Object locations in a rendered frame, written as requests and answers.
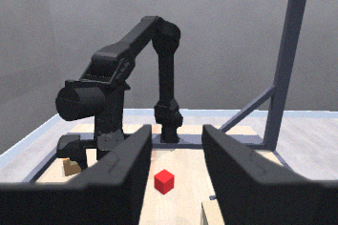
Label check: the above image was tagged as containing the red block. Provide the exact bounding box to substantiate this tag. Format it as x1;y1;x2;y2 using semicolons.
154;169;175;195

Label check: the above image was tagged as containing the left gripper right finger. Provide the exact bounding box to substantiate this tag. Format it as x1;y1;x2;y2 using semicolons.
201;124;338;225

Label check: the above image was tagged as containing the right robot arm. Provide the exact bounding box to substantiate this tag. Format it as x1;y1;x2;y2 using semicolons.
55;16;183;161

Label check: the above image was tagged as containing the brown cardboard box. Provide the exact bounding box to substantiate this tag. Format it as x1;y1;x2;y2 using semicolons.
62;158;82;176

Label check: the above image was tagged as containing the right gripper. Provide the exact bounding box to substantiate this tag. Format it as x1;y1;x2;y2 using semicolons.
56;113;123;171

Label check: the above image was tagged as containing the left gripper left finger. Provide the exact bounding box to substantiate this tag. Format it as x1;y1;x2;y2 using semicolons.
0;124;152;225

